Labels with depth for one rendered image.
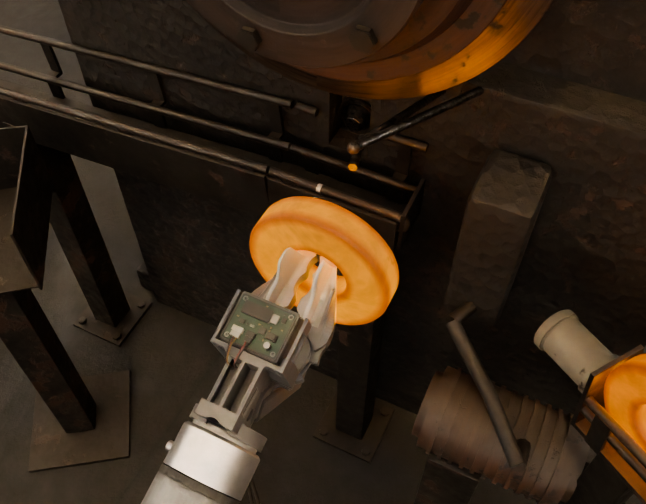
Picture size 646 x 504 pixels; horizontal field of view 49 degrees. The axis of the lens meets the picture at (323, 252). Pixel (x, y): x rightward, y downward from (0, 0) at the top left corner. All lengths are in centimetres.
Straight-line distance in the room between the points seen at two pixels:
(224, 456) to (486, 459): 47
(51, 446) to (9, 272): 61
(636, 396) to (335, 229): 37
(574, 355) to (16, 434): 117
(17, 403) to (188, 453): 110
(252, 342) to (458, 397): 44
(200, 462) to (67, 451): 99
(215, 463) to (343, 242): 22
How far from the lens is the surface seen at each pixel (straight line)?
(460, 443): 99
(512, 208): 84
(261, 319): 61
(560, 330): 88
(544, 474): 100
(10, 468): 163
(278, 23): 69
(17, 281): 107
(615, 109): 88
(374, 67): 75
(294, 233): 68
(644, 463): 85
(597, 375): 83
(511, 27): 69
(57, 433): 162
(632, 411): 85
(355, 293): 71
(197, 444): 62
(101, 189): 201
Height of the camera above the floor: 140
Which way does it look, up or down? 52 degrees down
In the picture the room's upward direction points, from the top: straight up
